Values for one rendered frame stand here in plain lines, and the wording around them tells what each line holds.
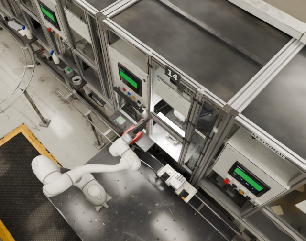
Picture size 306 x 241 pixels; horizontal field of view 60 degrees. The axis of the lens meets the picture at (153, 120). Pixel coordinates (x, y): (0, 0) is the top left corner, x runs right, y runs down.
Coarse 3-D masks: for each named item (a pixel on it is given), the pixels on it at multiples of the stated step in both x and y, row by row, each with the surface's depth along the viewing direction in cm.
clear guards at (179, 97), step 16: (160, 64) 162; (160, 80) 175; (128, 96) 233; (160, 96) 189; (176, 96) 173; (192, 96) 159; (128, 112) 260; (144, 112) 230; (160, 112) 206; (176, 112) 187; (208, 112) 158; (144, 128) 255; (176, 128) 203; (208, 128) 169; (192, 144) 201; (192, 160) 220
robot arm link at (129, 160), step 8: (128, 152) 208; (120, 160) 207; (128, 160) 204; (136, 160) 206; (80, 168) 191; (88, 168) 193; (96, 168) 195; (104, 168) 197; (112, 168) 199; (120, 168) 202; (128, 168) 205; (136, 168) 205; (72, 176) 185; (80, 176) 190
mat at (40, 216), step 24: (0, 144) 351; (24, 144) 351; (0, 168) 334; (24, 168) 335; (0, 192) 319; (24, 192) 320; (0, 216) 305; (24, 216) 306; (48, 216) 306; (24, 240) 293; (48, 240) 294; (72, 240) 294
